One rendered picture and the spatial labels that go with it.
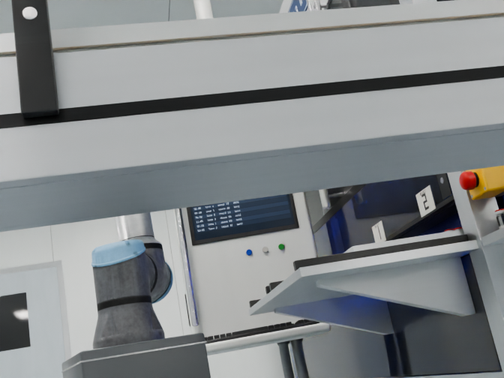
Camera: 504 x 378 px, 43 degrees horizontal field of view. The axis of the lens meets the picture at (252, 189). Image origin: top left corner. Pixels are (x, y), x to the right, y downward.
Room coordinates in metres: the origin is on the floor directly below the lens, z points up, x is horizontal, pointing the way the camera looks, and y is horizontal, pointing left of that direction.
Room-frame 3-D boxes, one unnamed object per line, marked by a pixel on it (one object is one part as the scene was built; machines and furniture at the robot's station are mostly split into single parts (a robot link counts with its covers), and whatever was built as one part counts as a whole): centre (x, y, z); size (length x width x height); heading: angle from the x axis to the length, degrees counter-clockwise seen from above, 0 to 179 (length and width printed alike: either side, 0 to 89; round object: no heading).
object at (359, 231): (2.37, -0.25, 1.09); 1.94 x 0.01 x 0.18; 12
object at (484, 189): (1.31, -0.50, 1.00); 0.08 x 0.07 x 0.07; 102
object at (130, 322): (1.37, 0.32, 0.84); 0.15 x 0.15 x 0.10
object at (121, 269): (1.38, 0.31, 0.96); 0.13 x 0.12 x 0.14; 172
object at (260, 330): (2.17, 0.07, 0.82); 0.40 x 0.14 x 0.02; 95
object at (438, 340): (2.39, -0.25, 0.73); 1.98 x 0.01 x 0.25; 12
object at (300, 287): (1.69, -0.23, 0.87); 0.70 x 0.48 x 0.02; 12
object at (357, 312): (1.93, -0.17, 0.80); 0.34 x 0.03 x 0.13; 102
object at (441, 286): (1.44, -0.27, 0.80); 0.34 x 0.03 x 0.13; 102
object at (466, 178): (1.30, -0.45, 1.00); 0.04 x 0.04 x 0.04; 12
